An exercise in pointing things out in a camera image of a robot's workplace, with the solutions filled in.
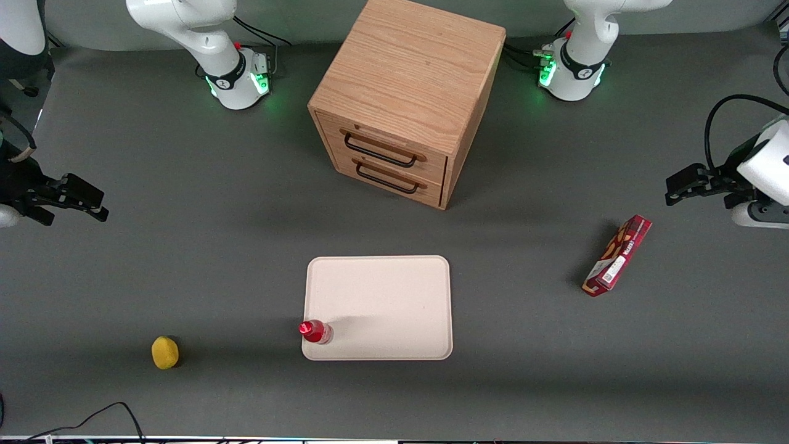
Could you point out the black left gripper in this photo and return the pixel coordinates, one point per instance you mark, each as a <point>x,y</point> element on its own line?
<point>729,174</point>

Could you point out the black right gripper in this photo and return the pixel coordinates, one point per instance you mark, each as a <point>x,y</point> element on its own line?
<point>18,183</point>

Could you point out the small red coke bottle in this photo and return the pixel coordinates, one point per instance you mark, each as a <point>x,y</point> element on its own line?
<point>316,332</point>

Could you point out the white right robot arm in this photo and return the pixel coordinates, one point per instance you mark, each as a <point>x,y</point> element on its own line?
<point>209,43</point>

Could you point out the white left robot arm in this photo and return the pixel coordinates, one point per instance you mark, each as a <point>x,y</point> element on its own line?
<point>582,61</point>

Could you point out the cream plastic tray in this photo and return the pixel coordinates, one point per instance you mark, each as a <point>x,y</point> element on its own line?
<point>388,296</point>

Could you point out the red cookie box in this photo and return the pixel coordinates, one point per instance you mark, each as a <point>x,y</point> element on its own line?
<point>618,254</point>

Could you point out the yellow lemon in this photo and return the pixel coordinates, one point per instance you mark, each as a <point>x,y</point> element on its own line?
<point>165,353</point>

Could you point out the wooden drawer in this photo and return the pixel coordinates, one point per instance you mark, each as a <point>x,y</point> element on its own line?
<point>431,166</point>
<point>431,192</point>

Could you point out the wooden drawer cabinet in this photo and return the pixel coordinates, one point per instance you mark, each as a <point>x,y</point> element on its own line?
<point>407,68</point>

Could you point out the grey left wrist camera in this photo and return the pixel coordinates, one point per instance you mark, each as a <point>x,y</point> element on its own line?
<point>761,216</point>

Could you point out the metal frame stand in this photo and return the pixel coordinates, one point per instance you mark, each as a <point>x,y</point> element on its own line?
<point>28,91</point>

